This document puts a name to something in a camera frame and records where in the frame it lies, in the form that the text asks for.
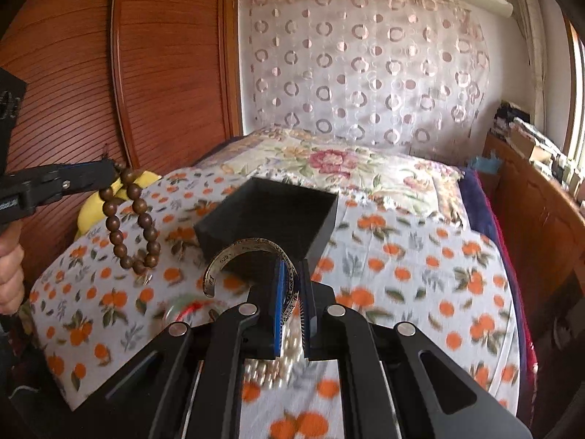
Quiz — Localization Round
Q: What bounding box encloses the dark wooden bead bracelet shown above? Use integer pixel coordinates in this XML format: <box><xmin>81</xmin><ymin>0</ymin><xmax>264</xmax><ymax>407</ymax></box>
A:
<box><xmin>98</xmin><ymin>160</ymin><xmax>162</xmax><ymax>277</ymax></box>

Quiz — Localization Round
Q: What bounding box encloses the dark blue blanket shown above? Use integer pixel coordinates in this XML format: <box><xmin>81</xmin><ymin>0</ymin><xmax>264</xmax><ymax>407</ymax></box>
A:
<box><xmin>459</xmin><ymin>168</ymin><xmax>539</xmax><ymax>426</ymax></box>

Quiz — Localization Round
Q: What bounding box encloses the pearl bead necklace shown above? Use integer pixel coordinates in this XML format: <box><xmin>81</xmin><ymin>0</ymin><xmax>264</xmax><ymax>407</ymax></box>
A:
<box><xmin>242</xmin><ymin>319</ymin><xmax>307</xmax><ymax>388</ymax></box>

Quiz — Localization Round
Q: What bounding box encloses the wooden side cabinet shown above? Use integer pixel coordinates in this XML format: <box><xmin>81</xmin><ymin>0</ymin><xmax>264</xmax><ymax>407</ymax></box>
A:
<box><xmin>483</xmin><ymin>134</ymin><xmax>584</xmax><ymax>333</ymax></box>

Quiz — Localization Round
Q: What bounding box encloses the floral quilt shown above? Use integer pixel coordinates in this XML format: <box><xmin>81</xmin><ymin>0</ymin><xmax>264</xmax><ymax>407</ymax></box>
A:
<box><xmin>196</xmin><ymin>126</ymin><xmax>469</xmax><ymax>228</ymax></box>

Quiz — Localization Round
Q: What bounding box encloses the silver engraved cuff bangle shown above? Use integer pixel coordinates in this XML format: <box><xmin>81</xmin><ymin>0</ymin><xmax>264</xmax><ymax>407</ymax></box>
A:
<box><xmin>202</xmin><ymin>238</ymin><xmax>298</xmax><ymax>324</ymax></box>

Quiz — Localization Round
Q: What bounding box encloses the circle pattern sheer curtain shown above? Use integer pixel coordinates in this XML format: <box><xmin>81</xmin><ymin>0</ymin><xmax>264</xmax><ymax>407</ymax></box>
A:
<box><xmin>239</xmin><ymin>0</ymin><xmax>490</xmax><ymax>162</ymax></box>

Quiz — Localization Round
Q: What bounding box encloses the cardboard box on cabinet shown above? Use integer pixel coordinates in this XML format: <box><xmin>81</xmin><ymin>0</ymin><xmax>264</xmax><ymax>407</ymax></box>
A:
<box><xmin>507</xmin><ymin>126</ymin><xmax>536</xmax><ymax>160</ymax></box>

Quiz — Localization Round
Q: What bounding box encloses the orange print white bedsheet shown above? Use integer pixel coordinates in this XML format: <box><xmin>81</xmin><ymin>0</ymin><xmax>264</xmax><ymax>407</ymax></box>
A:
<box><xmin>29</xmin><ymin>168</ymin><xmax>521</xmax><ymax>438</ymax></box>

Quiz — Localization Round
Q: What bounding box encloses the yellow brown striped blanket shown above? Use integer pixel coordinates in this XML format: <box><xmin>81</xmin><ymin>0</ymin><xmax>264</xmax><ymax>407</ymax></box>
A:
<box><xmin>75</xmin><ymin>170</ymin><xmax>162</xmax><ymax>239</ymax></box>

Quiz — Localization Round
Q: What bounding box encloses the left hand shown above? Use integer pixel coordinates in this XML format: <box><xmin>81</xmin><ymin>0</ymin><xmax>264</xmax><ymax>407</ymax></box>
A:
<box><xmin>0</xmin><ymin>221</ymin><xmax>25</xmax><ymax>315</ymax></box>

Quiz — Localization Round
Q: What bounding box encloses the window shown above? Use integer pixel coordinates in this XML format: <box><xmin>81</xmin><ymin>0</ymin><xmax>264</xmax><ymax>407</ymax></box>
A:
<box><xmin>563</xmin><ymin>16</ymin><xmax>585</xmax><ymax>172</ymax></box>

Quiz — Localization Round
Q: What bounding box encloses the black open storage box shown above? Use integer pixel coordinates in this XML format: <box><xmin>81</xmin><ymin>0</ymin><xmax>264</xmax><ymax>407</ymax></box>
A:
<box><xmin>195</xmin><ymin>177</ymin><xmax>338</xmax><ymax>271</ymax></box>

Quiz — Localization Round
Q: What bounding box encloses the green jade bangle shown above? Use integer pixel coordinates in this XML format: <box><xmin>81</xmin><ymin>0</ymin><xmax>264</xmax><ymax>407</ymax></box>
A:
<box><xmin>162</xmin><ymin>294</ymin><xmax>214</xmax><ymax>327</ymax></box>

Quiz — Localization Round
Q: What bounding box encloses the red cord bracelet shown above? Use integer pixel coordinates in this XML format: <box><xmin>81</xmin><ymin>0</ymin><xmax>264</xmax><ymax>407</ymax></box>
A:
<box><xmin>175</xmin><ymin>299</ymin><xmax>216</xmax><ymax>323</ymax></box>

